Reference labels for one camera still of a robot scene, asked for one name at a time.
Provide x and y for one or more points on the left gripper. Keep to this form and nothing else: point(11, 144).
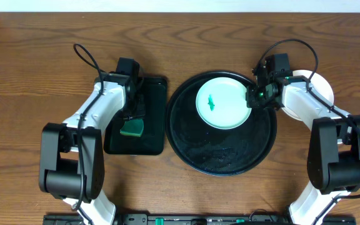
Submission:
point(133, 113)

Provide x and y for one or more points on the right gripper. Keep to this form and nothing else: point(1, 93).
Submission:
point(250, 100)

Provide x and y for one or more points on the green sponge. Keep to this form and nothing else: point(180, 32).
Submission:
point(133, 128)

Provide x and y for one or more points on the light green plate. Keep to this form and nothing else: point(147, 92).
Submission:
point(221, 103)

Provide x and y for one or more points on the white plate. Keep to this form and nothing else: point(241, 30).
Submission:
point(319, 83)

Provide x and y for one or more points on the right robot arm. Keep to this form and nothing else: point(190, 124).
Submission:
point(333, 162)

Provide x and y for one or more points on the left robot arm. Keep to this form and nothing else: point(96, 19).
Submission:
point(71, 158)

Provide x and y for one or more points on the black rectangular tray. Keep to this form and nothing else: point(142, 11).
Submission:
point(151, 141)

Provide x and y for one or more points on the black round tray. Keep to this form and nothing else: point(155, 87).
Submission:
point(213, 151)

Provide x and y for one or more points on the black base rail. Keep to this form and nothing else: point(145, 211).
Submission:
point(144, 219)

